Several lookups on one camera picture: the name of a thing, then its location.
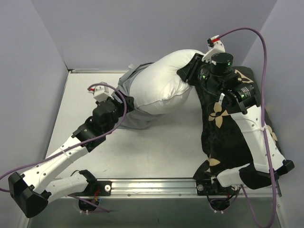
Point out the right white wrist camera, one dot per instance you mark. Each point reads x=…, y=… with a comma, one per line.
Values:
x=214, y=46

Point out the grey pillowcase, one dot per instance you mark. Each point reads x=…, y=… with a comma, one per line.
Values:
x=135, y=119

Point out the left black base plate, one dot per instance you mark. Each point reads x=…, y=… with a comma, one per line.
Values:
x=98, y=188

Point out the aluminium front rail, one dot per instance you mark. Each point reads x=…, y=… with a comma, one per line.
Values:
x=123, y=188

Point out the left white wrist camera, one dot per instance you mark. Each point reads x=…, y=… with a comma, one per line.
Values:
x=100, y=92

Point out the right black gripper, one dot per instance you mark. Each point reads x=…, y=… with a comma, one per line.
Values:
x=190, y=70

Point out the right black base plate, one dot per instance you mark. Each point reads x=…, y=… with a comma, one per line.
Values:
x=213, y=188

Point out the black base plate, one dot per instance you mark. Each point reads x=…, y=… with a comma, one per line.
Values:
x=213, y=188
x=98, y=188

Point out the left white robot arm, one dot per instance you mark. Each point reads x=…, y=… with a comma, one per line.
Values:
x=35, y=188

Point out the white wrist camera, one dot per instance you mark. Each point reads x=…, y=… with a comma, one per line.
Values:
x=214, y=46
x=100, y=92

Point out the black floral plush pillow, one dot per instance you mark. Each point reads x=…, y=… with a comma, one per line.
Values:
x=221, y=133

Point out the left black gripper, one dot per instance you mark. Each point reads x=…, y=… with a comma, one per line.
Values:
x=128, y=102

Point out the white pillow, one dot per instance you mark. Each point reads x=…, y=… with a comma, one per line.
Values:
x=158, y=89

